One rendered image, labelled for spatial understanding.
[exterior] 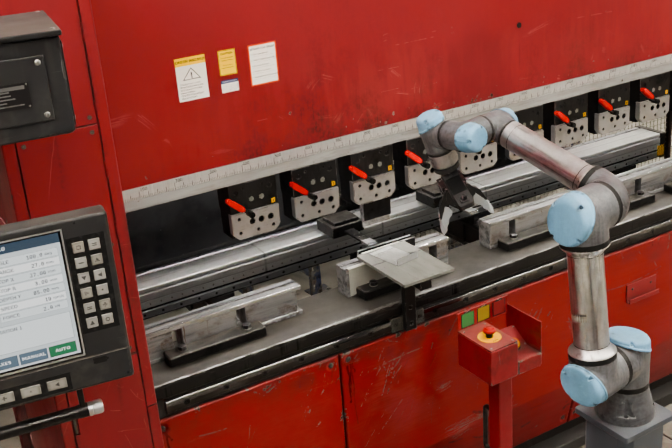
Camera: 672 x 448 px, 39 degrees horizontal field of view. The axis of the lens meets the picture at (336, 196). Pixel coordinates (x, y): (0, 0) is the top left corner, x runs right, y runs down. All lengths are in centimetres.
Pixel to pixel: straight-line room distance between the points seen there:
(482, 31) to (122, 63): 115
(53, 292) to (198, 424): 100
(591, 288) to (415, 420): 107
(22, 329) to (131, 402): 69
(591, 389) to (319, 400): 91
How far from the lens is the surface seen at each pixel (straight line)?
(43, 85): 180
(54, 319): 192
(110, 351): 197
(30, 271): 188
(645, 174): 372
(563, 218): 226
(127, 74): 249
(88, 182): 230
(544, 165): 246
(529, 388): 349
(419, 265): 289
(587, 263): 230
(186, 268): 306
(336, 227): 314
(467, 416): 335
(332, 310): 294
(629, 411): 258
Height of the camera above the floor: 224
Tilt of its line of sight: 21 degrees down
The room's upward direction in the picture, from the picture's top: 5 degrees counter-clockwise
